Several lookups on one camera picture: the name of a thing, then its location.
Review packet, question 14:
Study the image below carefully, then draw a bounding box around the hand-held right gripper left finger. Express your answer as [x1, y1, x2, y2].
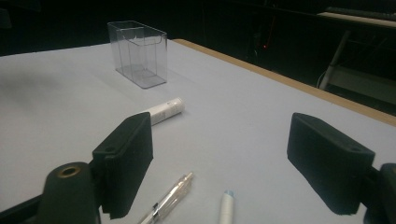
[92, 112, 154, 220]

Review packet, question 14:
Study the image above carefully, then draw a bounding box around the white metal desk frame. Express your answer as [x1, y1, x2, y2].
[317, 7, 396, 91]

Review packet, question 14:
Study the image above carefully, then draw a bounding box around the clear plastic pen holder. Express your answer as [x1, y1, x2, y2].
[106, 20, 168, 90]

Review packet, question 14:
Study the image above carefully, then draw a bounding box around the white pen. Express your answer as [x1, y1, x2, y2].
[218, 189, 235, 224]

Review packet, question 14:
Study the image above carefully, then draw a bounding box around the white tube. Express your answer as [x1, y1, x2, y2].
[146, 97, 186, 126]

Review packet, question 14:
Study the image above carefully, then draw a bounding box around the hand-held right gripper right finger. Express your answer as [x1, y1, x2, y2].
[287, 112, 376, 216]

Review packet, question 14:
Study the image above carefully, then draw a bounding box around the clear ballpoint pen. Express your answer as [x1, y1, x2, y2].
[136, 172, 194, 224]

